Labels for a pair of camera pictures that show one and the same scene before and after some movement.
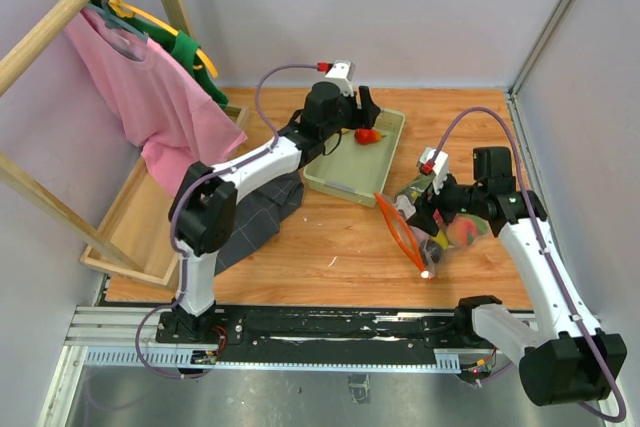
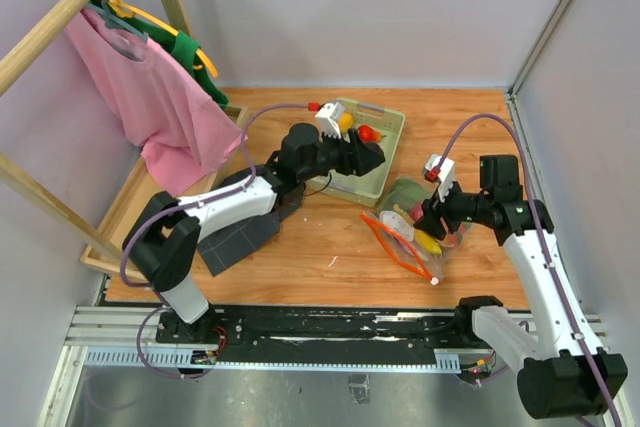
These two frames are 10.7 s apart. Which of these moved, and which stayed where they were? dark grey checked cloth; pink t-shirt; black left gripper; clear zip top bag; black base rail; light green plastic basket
Moved: clear zip top bag; black left gripper
Stayed: pink t-shirt; black base rail; dark grey checked cloth; light green plastic basket
